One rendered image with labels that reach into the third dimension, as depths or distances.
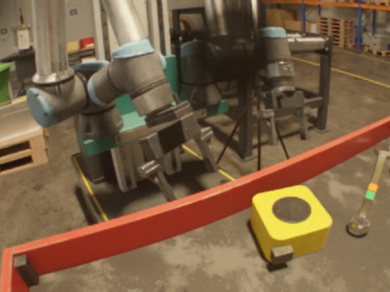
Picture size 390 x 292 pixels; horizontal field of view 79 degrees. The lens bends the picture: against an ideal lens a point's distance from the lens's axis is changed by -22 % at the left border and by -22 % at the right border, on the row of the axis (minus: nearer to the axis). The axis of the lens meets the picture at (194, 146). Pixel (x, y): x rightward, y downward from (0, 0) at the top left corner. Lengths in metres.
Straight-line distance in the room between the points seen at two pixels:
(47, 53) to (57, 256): 0.69
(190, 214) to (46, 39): 0.71
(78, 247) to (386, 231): 0.36
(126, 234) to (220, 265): 0.10
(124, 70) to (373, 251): 0.55
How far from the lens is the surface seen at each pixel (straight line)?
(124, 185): 1.45
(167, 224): 0.32
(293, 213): 0.31
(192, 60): 1.21
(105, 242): 0.31
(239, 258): 0.31
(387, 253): 0.35
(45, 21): 0.89
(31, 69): 6.01
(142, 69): 0.61
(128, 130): 1.11
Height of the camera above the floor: 1.14
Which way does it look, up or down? 27 degrees down
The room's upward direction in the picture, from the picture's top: 4 degrees counter-clockwise
